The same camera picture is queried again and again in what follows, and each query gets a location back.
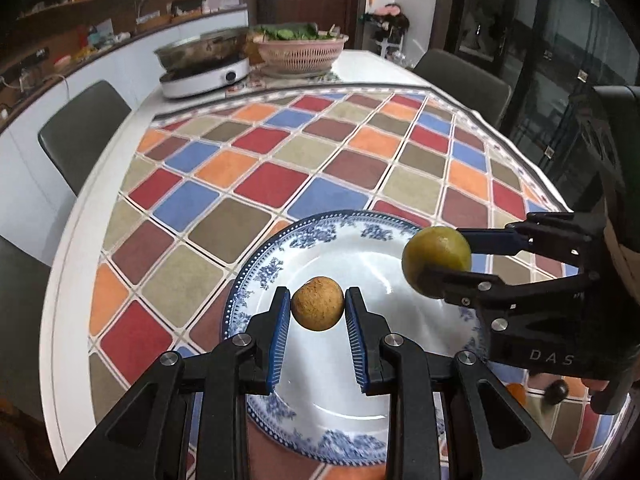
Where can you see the right dark chair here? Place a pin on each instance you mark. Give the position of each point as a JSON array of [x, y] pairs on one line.
[[470, 85]]

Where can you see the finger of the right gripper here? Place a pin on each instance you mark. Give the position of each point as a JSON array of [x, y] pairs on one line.
[[456, 287], [501, 242]]

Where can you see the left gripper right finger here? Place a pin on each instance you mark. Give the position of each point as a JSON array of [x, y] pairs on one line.
[[449, 417]]

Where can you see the person right hand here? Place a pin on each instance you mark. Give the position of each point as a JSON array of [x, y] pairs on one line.
[[540, 380]]

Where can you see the blue white porcelain plate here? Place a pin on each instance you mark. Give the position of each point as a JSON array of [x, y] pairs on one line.
[[317, 408]]

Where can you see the far left dark chair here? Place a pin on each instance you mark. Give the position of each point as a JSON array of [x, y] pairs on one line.
[[77, 134]]

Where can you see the green pear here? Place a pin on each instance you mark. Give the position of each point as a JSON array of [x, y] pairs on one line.
[[436, 247]]

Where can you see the brown kiwi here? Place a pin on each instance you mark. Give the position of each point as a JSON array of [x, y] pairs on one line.
[[319, 304]]

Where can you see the small orange tangerine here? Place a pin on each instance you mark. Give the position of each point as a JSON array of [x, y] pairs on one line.
[[518, 391]]

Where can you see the dark plum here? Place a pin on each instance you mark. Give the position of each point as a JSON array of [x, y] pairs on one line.
[[556, 392]]

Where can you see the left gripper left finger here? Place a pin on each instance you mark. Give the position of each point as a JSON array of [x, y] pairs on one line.
[[146, 434]]

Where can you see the dark chair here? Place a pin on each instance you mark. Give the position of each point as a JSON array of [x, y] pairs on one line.
[[77, 134], [470, 85], [23, 283]]

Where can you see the steel pan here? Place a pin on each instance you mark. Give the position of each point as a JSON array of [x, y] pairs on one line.
[[204, 49]]

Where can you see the pink basket with greens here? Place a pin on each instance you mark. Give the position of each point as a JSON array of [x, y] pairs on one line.
[[298, 50]]

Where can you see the white induction cooker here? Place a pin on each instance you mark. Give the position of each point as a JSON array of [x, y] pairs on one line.
[[195, 81]]

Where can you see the near left dark chair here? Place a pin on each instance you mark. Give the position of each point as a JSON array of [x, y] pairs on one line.
[[23, 283]]

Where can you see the stroller with pink toy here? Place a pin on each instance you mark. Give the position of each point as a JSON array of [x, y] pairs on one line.
[[390, 26]]

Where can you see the colourful checkered table mat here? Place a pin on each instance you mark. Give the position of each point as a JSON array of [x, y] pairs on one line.
[[222, 204]]

